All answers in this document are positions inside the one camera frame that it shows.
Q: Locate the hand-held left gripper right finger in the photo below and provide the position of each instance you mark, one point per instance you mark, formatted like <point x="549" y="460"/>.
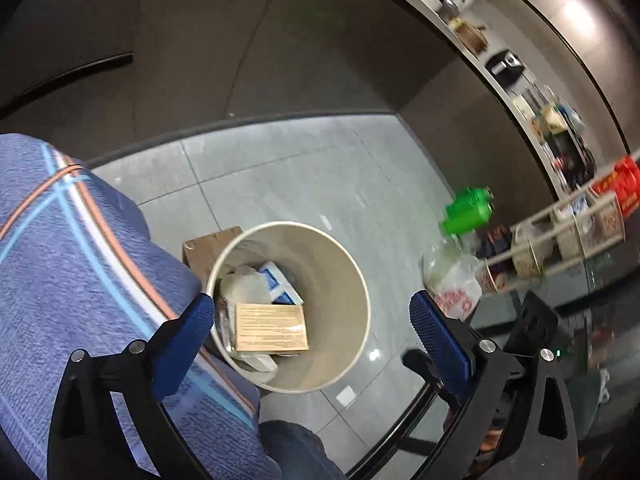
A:
<point x="440" y="345"/>

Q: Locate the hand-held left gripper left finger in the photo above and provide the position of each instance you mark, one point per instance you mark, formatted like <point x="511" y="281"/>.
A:
<point x="182" y="345"/>

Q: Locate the clear plastic bag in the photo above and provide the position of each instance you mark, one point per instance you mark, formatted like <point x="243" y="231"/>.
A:
<point x="225" y="325"/>

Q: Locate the tan printed card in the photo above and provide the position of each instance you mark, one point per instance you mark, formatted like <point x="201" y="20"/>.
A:
<point x="272" y="327"/>

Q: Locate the beige round bin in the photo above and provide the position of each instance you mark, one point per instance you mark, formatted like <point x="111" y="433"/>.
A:
<point x="335" y="300"/>

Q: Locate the blue white snack bag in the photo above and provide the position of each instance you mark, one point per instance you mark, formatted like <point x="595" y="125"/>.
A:
<point x="280" y="282"/>

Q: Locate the red print plastic bag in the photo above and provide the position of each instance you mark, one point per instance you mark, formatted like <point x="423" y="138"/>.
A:
<point x="455" y="285"/>

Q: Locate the glass table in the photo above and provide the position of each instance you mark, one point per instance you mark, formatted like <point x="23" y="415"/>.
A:
<point x="600" y="335"/>

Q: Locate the wooden rack with cups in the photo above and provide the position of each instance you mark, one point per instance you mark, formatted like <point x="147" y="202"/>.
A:
<point x="565" y="235"/>

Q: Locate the brown cardboard box on floor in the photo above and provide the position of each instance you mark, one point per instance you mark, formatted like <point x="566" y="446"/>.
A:
<point x="207" y="255"/>

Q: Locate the green plastic bottle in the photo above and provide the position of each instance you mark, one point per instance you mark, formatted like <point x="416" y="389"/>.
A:
<point x="467" y="210"/>

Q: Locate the blue plaid tablecloth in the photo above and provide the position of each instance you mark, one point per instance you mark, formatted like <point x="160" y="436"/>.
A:
<point x="75" y="270"/>

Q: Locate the person's leg in jeans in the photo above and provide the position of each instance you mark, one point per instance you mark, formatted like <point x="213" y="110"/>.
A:
<point x="295" y="455"/>

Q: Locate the red gift boxes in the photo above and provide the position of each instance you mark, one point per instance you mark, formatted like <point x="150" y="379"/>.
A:
<point x="620" y="182"/>

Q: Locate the pile of food boxes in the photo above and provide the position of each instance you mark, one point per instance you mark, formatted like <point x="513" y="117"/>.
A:
<point x="555" y="130"/>

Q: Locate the black air fryer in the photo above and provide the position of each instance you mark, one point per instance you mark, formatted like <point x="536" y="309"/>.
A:
<point x="505" y="67"/>

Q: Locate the dark lower cabinets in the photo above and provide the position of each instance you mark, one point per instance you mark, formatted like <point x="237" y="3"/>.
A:
<point x="250" y="60"/>

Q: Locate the copper pot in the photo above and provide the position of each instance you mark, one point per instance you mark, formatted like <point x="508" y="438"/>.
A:
<point x="467" y="35"/>

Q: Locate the steel kettle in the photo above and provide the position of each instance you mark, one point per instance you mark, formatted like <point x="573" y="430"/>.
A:
<point x="451" y="4"/>

